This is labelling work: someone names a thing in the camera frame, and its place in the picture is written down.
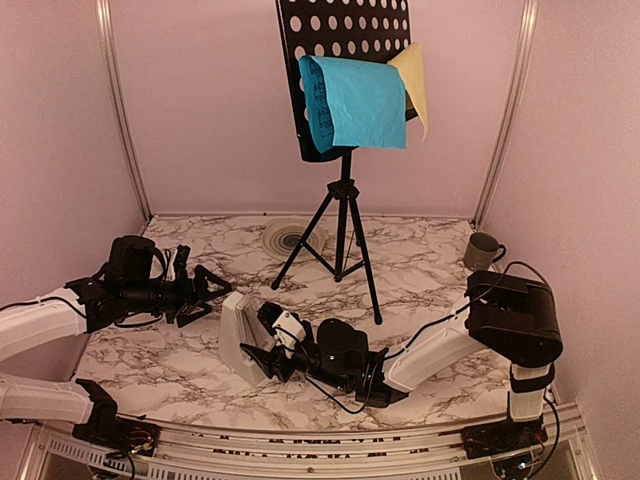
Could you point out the grey mug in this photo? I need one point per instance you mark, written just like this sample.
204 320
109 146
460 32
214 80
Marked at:
482 251

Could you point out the left aluminium frame post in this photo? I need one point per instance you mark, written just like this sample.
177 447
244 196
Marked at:
108 45

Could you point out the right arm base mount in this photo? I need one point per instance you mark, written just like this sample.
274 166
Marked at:
501 437

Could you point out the aluminium frame post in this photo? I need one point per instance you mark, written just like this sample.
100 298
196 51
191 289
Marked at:
515 93
108 45

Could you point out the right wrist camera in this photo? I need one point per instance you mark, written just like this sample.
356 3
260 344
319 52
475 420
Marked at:
284 326

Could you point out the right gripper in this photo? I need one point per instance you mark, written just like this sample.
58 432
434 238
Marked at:
271 364

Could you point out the white metronome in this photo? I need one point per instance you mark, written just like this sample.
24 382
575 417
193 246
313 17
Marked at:
240 324

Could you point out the black music stand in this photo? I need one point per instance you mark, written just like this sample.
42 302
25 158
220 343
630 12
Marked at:
370 31

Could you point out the aluminium front rail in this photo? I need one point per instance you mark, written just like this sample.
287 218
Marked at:
198 452

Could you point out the blue sheet music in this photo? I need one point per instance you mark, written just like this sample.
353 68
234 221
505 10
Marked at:
352 103

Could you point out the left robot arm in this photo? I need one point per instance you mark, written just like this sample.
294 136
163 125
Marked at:
138 278

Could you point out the right aluminium frame post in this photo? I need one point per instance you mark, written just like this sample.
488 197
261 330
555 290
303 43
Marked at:
515 93

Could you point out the grey collapsible bowl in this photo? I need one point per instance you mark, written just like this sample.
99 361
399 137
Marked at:
281 235

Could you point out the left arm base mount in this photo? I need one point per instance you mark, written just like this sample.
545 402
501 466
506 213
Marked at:
105 428

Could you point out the yellow sheet music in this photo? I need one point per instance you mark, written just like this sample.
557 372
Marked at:
409 63

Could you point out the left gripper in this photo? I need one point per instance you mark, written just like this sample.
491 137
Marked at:
200 295

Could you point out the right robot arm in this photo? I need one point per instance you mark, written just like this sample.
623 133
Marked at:
512 316

